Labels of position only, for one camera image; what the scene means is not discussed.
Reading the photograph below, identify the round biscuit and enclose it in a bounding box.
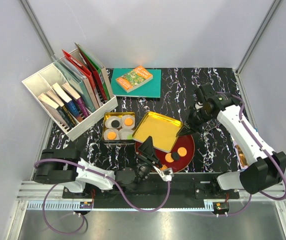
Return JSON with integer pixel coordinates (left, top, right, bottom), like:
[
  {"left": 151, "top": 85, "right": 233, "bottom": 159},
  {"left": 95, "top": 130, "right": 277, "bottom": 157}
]
[
  {"left": 177, "top": 147, "right": 187, "bottom": 157},
  {"left": 107, "top": 131, "right": 117, "bottom": 140},
  {"left": 164, "top": 153, "right": 174, "bottom": 163},
  {"left": 123, "top": 117, "right": 134, "bottom": 126}
]

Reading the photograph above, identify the gold cookie tin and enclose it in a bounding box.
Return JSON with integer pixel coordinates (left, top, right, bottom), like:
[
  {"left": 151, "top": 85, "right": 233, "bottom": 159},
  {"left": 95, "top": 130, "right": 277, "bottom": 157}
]
[{"left": 101, "top": 112, "right": 136, "bottom": 146}]

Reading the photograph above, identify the purple spine book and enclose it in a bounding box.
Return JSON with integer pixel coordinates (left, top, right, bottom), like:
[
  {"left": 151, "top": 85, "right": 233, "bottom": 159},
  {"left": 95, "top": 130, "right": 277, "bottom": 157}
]
[{"left": 62, "top": 82, "right": 90, "bottom": 118}]

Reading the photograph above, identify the dog picture book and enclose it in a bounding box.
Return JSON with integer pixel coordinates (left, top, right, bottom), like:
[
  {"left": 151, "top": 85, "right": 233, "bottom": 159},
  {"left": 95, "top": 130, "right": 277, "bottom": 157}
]
[{"left": 231, "top": 126, "right": 260, "bottom": 170}]

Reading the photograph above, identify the teal binder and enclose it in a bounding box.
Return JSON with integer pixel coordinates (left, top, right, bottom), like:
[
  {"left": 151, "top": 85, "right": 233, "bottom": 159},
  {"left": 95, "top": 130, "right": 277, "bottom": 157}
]
[{"left": 52, "top": 57, "right": 96, "bottom": 112}]

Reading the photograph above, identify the blue spine book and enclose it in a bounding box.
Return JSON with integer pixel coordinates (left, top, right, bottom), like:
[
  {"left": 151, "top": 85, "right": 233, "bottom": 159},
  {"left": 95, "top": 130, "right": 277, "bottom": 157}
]
[{"left": 51, "top": 83, "right": 82, "bottom": 122}]

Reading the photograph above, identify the gold tin lid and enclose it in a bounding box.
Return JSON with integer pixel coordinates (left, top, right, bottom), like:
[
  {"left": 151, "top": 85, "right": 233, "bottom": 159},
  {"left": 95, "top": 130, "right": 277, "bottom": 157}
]
[{"left": 132, "top": 111, "right": 183, "bottom": 153}]

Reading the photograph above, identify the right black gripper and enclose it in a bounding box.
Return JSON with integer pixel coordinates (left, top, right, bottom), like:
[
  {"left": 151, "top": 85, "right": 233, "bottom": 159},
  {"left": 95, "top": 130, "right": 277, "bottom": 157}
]
[{"left": 176, "top": 106, "right": 214, "bottom": 137}]

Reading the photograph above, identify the black spine book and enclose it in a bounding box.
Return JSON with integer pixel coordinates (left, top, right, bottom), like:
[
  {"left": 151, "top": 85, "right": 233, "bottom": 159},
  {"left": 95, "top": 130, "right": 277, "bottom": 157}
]
[{"left": 45, "top": 90, "right": 77, "bottom": 128}]

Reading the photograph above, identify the orange swirl cookie bottom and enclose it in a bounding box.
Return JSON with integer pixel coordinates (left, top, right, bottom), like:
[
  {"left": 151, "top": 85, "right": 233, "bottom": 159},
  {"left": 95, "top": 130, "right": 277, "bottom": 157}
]
[{"left": 160, "top": 164, "right": 168, "bottom": 171}]

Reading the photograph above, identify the tan paperback book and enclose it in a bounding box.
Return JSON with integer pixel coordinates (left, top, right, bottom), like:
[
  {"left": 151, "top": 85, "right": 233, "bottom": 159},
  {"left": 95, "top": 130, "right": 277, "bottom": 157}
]
[{"left": 37, "top": 93, "right": 70, "bottom": 128}]

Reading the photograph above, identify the teal hardcover book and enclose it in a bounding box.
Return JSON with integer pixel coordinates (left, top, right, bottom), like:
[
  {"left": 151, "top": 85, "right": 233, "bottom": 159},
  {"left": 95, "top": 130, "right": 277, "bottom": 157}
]
[{"left": 110, "top": 66, "right": 162, "bottom": 98}]

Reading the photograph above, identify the red folder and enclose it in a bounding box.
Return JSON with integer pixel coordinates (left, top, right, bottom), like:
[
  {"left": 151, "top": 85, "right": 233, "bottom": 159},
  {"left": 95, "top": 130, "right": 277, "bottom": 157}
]
[{"left": 62, "top": 50, "right": 110, "bottom": 103}]

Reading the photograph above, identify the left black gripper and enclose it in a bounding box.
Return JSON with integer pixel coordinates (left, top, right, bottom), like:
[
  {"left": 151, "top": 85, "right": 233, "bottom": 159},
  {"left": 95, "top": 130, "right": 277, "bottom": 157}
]
[{"left": 132, "top": 136, "right": 162, "bottom": 192}]

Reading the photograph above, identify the red round plate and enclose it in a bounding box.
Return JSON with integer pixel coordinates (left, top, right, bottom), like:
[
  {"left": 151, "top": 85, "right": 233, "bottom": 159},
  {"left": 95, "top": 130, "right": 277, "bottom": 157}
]
[{"left": 134, "top": 133, "right": 196, "bottom": 174}]

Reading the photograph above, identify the black sandwich cookie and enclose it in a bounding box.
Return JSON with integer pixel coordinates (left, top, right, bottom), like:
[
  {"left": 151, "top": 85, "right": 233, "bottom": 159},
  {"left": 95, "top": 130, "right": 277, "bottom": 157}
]
[{"left": 171, "top": 152, "right": 180, "bottom": 162}]

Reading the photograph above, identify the orange paperback book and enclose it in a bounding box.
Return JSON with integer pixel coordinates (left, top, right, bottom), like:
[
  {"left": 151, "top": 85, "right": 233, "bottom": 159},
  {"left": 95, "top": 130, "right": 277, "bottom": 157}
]
[{"left": 116, "top": 66, "right": 153, "bottom": 93}]

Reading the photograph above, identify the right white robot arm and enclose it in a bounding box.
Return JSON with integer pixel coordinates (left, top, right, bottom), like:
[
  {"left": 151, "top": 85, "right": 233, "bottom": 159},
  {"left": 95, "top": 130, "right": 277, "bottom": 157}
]
[{"left": 177, "top": 83, "right": 286, "bottom": 199}]

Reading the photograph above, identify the green folder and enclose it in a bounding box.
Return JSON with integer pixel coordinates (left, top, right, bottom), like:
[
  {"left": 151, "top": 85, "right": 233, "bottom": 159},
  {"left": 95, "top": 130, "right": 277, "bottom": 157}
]
[{"left": 74, "top": 42, "right": 114, "bottom": 101}]

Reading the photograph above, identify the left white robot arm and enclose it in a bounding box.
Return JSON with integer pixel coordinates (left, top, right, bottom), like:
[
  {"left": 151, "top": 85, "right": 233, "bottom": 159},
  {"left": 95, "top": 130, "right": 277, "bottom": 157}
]
[{"left": 33, "top": 136, "right": 162, "bottom": 198}]

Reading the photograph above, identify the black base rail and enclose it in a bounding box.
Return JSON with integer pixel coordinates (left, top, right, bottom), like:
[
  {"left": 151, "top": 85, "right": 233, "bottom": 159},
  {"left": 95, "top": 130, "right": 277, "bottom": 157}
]
[{"left": 62, "top": 173, "right": 240, "bottom": 210}]

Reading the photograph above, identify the white book organizer box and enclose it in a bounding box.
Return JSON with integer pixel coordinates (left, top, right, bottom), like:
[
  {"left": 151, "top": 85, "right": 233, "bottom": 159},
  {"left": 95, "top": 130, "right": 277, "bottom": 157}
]
[{"left": 22, "top": 45, "right": 118, "bottom": 141}]

